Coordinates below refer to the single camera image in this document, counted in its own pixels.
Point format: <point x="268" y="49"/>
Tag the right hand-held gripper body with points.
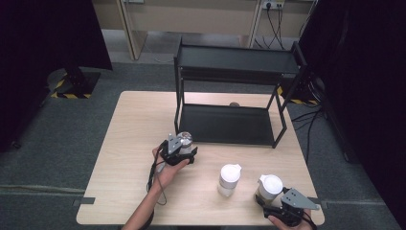
<point x="297" y="200"/>

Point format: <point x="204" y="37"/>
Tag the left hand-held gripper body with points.
<point x="175" y="145"/>

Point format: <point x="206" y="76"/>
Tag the white lidded seasoning jar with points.
<point x="269" y="187"/>
<point x="229" y="177"/>

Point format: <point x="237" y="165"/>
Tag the black two-tier metal rack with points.
<point x="236" y="60"/>

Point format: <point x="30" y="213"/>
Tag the person's right hand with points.
<point x="295" y="228"/>

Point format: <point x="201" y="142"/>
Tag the person's left hand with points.
<point x="166" y="174"/>

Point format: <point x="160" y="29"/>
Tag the yellow black floor tape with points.
<point x="303" y="101"/>

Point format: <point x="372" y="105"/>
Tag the striped black stand base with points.
<point x="75" y="84"/>

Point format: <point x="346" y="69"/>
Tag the black curtain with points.
<point x="38" y="57"/>
<point x="367" y="80"/>

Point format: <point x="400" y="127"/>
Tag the grey table bracket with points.
<point x="322" y="204"/>
<point x="84" y="201"/>

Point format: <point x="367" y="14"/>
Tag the white wall power outlet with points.
<point x="273" y="4"/>

